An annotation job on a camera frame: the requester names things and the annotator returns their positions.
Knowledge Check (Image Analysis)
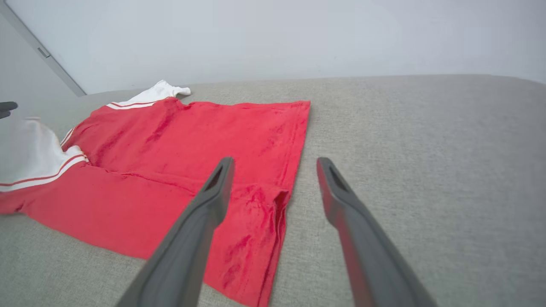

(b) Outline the grey door frame strip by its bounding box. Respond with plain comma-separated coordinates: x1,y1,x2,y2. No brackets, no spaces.
0,0,87,97

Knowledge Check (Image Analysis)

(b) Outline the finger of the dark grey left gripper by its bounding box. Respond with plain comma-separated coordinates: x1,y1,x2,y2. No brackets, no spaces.
0,101,19,119

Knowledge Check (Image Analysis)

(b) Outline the red and white garment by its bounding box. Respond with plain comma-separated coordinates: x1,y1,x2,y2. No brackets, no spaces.
0,80,311,307

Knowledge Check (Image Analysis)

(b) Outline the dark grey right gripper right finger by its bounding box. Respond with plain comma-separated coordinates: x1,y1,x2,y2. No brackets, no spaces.
316,156,438,307

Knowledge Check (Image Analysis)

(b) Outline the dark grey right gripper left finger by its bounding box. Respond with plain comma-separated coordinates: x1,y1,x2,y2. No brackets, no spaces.
116,157,235,307

